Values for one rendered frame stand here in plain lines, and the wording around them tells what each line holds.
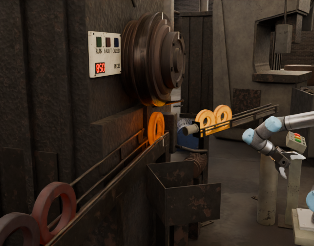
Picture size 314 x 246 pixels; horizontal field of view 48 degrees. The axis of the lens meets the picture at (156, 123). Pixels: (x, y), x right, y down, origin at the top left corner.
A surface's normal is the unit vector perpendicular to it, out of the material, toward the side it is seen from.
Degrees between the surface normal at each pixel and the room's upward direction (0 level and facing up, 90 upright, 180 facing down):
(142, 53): 80
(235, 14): 90
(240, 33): 90
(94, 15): 90
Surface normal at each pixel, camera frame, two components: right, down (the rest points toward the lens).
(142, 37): -0.29, -0.29
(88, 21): 0.94, 0.07
